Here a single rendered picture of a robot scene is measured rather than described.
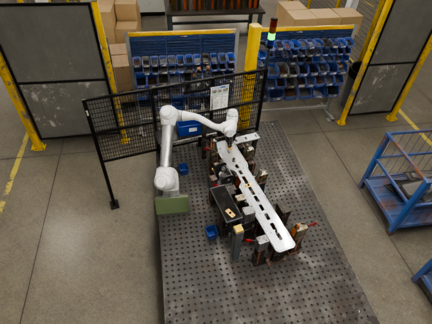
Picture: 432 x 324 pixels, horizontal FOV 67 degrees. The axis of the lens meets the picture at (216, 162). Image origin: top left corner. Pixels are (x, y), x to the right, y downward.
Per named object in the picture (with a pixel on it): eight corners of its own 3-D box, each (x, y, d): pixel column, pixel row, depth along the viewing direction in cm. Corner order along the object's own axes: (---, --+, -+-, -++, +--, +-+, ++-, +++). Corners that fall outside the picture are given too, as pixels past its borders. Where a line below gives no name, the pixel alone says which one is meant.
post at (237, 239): (240, 260, 280) (245, 232, 249) (231, 263, 278) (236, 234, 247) (236, 252, 285) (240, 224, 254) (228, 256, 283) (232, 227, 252)
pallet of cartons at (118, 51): (141, 105, 554) (132, 46, 481) (91, 110, 538) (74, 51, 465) (136, 70, 637) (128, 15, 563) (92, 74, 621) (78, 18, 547)
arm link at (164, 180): (175, 190, 301) (168, 192, 279) (158, 189, 303) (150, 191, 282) (180, 107, 301) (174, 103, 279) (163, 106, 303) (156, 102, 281)
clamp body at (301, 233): (302, 251, 289) (312, 228, 263) (287, 256, 285) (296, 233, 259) (296, 242, 296) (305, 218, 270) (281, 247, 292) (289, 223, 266)
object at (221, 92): (228, 107, 364) (230, 83, 342) (209, 111, 357) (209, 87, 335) (227, 106, 365) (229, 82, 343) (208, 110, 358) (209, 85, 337)
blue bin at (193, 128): (207, 132, 349) (207, 123, 340) (179, 137, 342) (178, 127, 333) (203, 123, 360) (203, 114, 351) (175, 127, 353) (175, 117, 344)
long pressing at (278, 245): (299, 245, 260) (300, 244, 259) (275, 254, 254) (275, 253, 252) (231, 139, 350) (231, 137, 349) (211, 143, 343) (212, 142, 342)
